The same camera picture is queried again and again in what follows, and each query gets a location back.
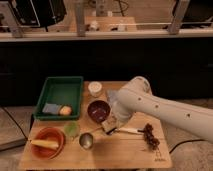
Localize purple bowl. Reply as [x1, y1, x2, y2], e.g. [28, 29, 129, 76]
[87, 100, 111, 123]

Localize wooden board eraser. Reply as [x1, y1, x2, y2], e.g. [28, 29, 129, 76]
[101, 120, 116, 133]

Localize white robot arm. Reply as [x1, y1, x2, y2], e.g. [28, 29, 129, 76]
[112, 76, 213, 143]

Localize orange bowl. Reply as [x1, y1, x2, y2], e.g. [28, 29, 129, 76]
[30, 127, 65, 160]

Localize grey cloth piece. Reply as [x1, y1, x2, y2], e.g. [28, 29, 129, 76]
[106, 90, 117, 105]

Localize metal spoon ladle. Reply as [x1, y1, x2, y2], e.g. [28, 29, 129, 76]
[79, 127, 101, 150]

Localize dark red grapes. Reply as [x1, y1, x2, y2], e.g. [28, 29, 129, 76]
[144, 124, 160, 150]

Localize white cup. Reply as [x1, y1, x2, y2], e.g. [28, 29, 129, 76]
[88, 81, 102, 97]

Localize green lettuce leaf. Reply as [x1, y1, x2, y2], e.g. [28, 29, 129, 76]
[64, 121, 80, 139]

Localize yellow orange fruit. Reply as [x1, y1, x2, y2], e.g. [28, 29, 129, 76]
[59, 106, 72, 116]

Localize green plastic tray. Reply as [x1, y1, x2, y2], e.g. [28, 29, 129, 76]
[34, 76, 84, 121]

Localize blue sponge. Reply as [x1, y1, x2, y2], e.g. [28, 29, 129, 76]
[42, 103, 62, 115]

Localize yellow corn cob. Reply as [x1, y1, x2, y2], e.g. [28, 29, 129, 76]
[31, 140, 59, 149]

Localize grey floor plate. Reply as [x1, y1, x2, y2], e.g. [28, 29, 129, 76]
[0, 107, 27, 152]

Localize black monitor box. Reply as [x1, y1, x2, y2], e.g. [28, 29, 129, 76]
[12, 0, 66, 27]

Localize white handled brush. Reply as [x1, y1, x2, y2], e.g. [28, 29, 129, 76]
[105, 126, 145, 136]

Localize black floor cable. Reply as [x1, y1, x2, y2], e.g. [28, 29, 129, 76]
[169, 138, 213, 155]

